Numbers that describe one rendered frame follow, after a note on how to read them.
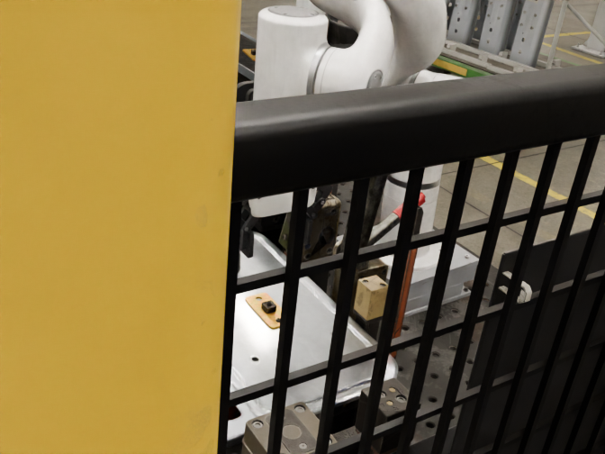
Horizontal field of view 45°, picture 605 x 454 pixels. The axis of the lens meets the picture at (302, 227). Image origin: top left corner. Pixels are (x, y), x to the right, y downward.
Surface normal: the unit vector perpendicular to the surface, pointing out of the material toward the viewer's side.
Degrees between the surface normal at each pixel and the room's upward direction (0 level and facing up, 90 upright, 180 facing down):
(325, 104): 0
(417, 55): 124
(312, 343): 0
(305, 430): 0
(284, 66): 90
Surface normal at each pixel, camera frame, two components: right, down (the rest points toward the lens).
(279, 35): -0.36, 0.42
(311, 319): 0.10, -0.87
